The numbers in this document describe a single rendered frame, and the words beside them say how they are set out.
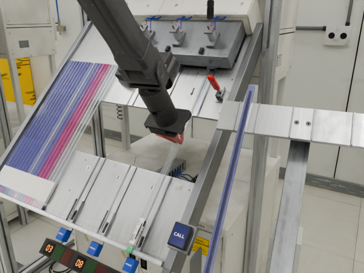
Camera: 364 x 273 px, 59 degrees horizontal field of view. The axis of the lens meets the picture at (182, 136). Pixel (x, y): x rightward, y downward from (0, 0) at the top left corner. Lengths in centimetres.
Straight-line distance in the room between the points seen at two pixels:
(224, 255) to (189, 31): 69
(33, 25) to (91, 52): 95
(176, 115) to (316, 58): 181
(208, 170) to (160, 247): 21
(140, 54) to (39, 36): 163
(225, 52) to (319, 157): 183
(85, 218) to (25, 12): 149
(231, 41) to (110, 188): 51
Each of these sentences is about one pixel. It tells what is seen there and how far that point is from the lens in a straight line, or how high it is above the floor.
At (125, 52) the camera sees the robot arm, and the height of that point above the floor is 117.
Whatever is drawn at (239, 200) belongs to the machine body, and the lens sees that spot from 118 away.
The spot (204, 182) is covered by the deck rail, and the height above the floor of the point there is 86.
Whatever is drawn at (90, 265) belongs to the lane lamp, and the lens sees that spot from 87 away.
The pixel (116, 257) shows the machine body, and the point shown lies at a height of 32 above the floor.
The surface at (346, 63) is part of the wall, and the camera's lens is 245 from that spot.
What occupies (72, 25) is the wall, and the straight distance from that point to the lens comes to 362.
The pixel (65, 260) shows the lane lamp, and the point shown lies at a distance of 92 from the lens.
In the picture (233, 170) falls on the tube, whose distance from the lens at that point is 64.
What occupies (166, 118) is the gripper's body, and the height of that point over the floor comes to 101.
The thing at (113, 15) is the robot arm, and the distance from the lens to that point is 53.
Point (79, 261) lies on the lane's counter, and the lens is 89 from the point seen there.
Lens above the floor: 123
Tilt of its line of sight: 20 degrees down
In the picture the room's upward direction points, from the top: straight up
